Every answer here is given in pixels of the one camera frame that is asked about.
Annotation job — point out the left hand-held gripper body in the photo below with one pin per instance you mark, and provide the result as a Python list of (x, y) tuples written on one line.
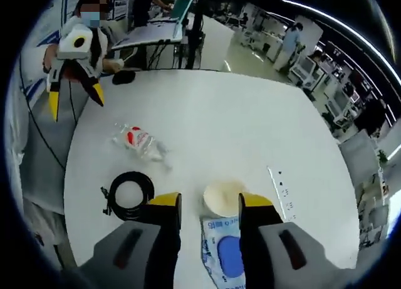
[(70, 52)]

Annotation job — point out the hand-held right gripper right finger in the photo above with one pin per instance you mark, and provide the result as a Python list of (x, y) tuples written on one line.
[(275, 270)]

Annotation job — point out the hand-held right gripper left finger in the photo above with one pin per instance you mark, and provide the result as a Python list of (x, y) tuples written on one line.
[(131, 270)]

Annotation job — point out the clear packet with blue pad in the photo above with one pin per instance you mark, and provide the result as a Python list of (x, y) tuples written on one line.
[(230, 254)]

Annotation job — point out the clear plastic water bottle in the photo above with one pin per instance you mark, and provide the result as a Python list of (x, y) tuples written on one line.
[(138, 141)]

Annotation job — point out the printed paper cup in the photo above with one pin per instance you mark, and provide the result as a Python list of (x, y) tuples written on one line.
[(219, 196)]

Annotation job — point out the person's left hand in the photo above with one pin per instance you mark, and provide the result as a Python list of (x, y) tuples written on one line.
[(50, 58)]

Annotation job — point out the small black object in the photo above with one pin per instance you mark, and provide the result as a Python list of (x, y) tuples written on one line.
[(123, 77)]

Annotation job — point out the white standing desk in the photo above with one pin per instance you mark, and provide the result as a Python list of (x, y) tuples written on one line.
[(147, 35)]

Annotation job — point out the white power strip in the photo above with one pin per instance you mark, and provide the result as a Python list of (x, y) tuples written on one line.
[(282, 192)]

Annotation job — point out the computer monitor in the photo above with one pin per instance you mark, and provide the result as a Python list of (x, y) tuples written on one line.
[(185, 10)]

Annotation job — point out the white table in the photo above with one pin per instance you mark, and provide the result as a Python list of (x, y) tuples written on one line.
[(219, 129)]

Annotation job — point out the white chair back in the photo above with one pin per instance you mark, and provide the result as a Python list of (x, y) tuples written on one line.
[(360, 160)]

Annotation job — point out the potted green plant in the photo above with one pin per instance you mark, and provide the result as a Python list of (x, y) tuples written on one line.
[(383, 157)]

